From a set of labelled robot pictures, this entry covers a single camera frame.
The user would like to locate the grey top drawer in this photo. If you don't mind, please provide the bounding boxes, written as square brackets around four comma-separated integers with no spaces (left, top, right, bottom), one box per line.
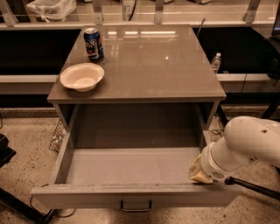
[31,103,241,212]

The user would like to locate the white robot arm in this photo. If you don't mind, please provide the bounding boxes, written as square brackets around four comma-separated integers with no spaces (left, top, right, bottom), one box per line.
[188,116,280,184]

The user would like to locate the grey drawer cabinet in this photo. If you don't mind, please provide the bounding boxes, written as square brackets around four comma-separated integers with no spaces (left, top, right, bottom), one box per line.
[48,24,225,151]

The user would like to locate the black office chair base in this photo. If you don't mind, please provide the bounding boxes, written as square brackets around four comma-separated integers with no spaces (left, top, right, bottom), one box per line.
[224,165,280,201]

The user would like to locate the black table leg right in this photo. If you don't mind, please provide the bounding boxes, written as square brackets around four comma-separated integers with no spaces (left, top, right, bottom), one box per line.
[217,105,228,127]

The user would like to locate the clear plastic water bottle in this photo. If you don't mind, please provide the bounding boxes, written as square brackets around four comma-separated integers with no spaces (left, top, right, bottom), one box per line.
[211,52,221,74]

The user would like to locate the white paper bowl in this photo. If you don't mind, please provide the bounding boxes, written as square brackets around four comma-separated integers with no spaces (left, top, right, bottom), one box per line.
[59,63,104,92]

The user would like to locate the blue soda can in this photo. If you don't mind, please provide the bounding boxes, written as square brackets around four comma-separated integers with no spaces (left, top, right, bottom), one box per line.
[83,28,104,62]

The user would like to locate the black stand leg left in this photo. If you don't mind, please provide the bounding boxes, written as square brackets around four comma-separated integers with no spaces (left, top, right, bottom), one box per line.
[0,188,60,224]

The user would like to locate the clear plastic bag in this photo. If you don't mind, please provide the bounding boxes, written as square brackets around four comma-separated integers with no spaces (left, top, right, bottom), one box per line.
[26,0,76,21]

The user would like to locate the wire mesh basket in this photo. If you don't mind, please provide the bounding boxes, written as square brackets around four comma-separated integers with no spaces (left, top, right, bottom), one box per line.
[49,121,66,153]

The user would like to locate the black floor cable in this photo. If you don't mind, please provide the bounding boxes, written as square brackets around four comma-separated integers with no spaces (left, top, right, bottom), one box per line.
[29,183,77,219]

